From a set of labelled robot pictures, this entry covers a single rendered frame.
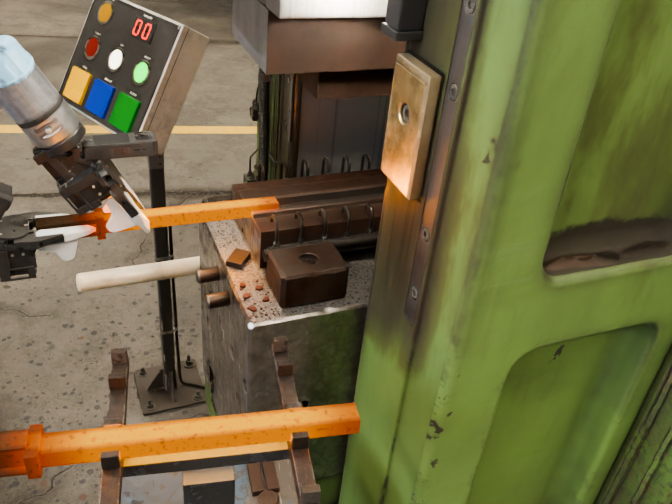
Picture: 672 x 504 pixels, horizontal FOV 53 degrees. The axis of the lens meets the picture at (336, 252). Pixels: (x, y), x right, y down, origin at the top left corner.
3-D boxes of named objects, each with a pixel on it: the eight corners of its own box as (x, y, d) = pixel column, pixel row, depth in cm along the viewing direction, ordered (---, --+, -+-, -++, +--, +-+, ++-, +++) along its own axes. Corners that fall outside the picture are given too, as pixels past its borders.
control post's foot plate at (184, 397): (141, 419, 205) (139, 398, 200) (131, 370, 222) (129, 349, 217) (211, 403, 213) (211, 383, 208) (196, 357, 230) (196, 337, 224)
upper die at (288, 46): (265, 75, 100) (268, 9, 95) (231, 34, 115) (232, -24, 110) (502, 64, 115) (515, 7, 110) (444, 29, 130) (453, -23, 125)
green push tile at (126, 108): (125, 133, 146) (138, 101, 145) (107, 122, 150) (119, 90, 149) (132, 135, 147) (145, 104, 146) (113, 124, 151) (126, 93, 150)
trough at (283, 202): (253, 220, 120) (253, 214, 119) (245, 206, 123) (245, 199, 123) (456, 195, 134) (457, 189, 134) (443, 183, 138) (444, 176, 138)
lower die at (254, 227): (259, 268, 120) (261, 228, 115) (231, 212, 135) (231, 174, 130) (461, 238, 135) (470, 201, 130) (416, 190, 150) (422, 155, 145)
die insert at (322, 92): (316, 100, 110) (319, 64, 106) (301, 83, 115) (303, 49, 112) (473, 90, 120) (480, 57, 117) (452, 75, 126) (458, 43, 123)
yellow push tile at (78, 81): (78, 104, 157) (89, 74, 155) (61, 94, 161) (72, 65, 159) (84, 106, 158) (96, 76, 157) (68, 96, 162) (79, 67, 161)
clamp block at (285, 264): (280, 310, 111) (282, 278, 107) (265, 280, 117) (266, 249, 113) (347, 298, 115) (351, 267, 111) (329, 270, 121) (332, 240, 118)
